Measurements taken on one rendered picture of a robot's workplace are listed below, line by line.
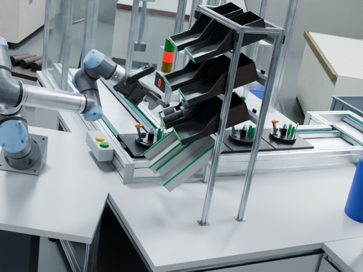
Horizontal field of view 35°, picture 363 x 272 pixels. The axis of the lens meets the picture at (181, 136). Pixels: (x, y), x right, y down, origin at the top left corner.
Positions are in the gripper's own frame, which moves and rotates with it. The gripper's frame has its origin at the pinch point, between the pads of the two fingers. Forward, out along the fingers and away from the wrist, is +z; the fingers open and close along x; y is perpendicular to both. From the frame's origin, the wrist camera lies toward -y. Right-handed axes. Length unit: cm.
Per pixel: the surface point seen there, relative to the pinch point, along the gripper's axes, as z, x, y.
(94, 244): 26, -20, 80
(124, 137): 9.1, -30.5, 30.5
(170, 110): 3.8, 3.4, 1.2
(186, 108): 8.3, 4.2, -3.6
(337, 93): 218, -217, -54
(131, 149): 10.2, -18.3, 29.8
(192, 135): 8.3, 23.1, 0.7
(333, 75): 204, -219, -63
